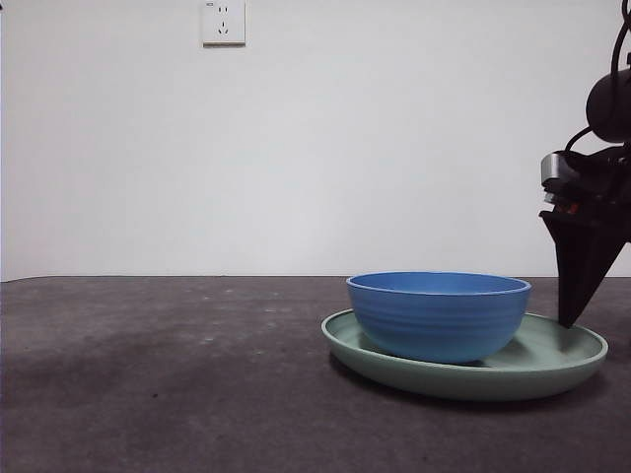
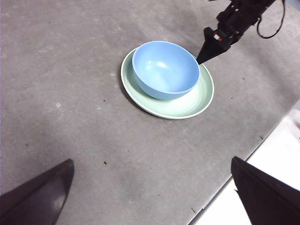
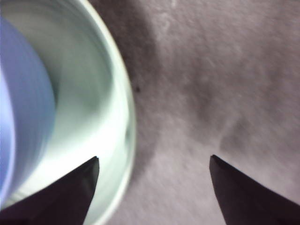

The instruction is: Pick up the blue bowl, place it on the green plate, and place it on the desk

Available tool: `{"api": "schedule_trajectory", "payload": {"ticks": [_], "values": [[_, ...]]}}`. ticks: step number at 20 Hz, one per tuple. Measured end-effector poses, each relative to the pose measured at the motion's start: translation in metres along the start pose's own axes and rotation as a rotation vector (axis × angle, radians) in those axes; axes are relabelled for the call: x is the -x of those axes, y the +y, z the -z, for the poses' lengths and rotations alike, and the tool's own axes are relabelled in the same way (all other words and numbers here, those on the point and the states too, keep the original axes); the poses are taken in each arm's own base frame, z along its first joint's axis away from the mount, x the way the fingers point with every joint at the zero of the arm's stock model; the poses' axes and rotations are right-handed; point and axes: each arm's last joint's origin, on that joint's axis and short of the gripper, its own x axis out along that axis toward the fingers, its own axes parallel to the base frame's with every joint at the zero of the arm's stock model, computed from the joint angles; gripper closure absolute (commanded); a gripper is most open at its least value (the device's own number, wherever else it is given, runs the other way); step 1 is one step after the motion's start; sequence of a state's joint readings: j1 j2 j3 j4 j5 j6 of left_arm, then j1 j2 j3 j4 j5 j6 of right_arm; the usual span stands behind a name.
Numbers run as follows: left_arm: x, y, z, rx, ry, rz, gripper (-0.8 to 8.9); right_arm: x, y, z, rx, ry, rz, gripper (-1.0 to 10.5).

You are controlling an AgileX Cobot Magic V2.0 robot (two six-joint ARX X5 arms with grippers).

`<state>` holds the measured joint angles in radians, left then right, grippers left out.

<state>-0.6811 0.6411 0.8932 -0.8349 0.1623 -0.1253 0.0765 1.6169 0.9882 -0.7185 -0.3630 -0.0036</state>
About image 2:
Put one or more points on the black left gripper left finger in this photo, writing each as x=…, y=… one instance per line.
x=39, y=199

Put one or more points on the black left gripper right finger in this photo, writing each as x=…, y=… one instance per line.
x=269, y=199

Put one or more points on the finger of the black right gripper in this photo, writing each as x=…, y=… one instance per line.
x=209, y=49

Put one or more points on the blue ribbed bowl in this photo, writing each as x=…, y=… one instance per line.
x=164, y=70

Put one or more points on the pale green plate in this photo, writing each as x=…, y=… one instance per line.
x=175, y=107

